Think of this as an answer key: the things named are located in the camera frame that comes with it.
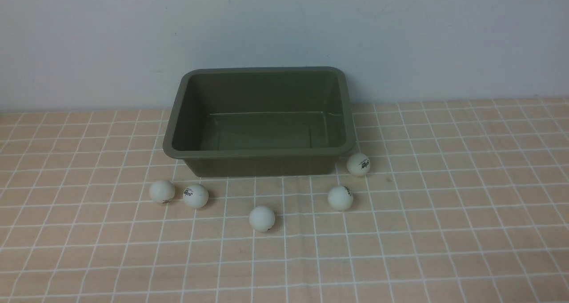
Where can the white ping-pong ball printed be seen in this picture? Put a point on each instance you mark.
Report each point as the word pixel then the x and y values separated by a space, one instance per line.
pixel 358 164
pixel 195 196

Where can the olive green plastic bin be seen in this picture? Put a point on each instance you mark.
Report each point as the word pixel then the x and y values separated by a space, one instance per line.
pixel 261 122

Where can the beige checkered tablecloth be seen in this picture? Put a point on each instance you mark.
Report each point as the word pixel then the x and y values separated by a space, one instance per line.
pixel 466 201

